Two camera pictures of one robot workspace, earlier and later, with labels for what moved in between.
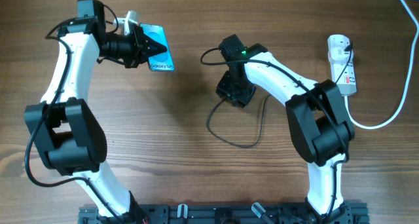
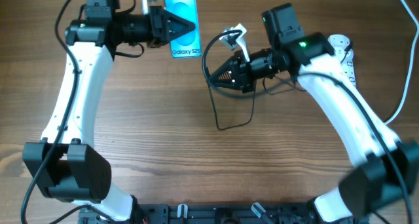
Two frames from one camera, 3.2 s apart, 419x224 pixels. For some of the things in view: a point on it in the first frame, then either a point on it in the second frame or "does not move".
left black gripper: (141, 54) to (160, 28)
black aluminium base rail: (351, 213) does not move
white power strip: (341, 55) does not move
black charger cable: (349, 50) to (342, 61)
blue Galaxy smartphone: (162, 61) to (184, 3)
